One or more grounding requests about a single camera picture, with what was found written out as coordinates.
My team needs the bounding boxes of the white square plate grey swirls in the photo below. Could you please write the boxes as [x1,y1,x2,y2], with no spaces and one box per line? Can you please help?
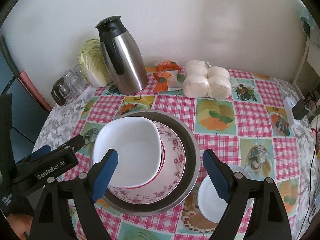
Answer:
[197,164,255,224]

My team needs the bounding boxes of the plain white bowl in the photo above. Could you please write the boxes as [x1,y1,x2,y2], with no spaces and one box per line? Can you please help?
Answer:
[92,116,162,188]

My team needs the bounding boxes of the pink floral round plate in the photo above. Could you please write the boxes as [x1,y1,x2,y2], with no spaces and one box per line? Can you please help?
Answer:
[108,121,186,205]

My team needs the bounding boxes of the round stainless steel plate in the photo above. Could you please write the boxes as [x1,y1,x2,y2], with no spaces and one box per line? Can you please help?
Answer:
[103,109,201,216]

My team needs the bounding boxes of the strawberry pattern white bowl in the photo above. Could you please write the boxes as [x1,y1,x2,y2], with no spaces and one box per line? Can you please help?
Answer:
[127,140,165,189]

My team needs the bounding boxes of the person's left hand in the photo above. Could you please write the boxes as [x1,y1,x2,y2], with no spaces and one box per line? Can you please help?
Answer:
[7,214,33,240]

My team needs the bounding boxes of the dark blue refrigerator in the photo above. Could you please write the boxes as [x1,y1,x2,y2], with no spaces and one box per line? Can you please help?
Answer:
[1,36,49,161]

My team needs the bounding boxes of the clear drinking glasses group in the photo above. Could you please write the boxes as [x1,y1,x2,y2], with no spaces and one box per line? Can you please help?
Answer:
[51,64,89,106]

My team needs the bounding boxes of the pink checkered tablecloth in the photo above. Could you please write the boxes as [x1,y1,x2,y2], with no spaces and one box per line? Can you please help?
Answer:
[35,67,319,239]

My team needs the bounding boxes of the green napa cabbage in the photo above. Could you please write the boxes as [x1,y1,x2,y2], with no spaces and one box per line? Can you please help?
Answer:
[78,38,112,88]

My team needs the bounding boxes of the stainless steel thermos jug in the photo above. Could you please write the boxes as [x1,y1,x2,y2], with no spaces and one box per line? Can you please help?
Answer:
[96,16,149,95]

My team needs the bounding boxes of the black power adapter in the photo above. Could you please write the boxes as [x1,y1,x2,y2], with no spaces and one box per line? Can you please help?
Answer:
[292,99,311,121]

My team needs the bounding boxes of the white power strip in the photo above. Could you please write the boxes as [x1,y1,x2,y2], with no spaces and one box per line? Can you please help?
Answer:
[283,97,300,129]

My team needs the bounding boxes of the orange snack packet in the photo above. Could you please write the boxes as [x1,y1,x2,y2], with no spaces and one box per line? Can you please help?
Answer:
[153,60,184,92]

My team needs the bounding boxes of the bag of white buns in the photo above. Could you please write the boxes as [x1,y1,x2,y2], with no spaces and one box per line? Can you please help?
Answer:
[182,60,232,100]

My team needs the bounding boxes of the white chair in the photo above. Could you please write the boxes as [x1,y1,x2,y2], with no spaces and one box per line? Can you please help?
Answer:
[292,37,319,98]

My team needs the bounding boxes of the black cable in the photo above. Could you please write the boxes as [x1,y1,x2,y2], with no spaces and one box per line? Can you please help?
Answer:
[299,87,320,224]

